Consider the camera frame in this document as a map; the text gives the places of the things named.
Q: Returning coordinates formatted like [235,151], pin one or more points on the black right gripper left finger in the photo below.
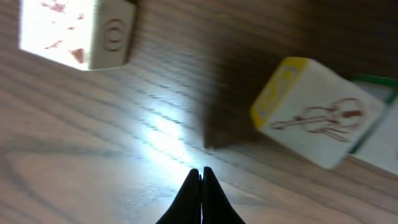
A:
[186,206]

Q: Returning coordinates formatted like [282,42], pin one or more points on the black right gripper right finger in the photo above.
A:
[216,208]

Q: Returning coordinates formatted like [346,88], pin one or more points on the wooden block yellow violin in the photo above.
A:
[310,109]

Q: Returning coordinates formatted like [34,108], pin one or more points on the wooden block green L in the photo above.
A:
[379,146]

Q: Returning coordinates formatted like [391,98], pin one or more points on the wooden block green edge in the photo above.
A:
[83,34]

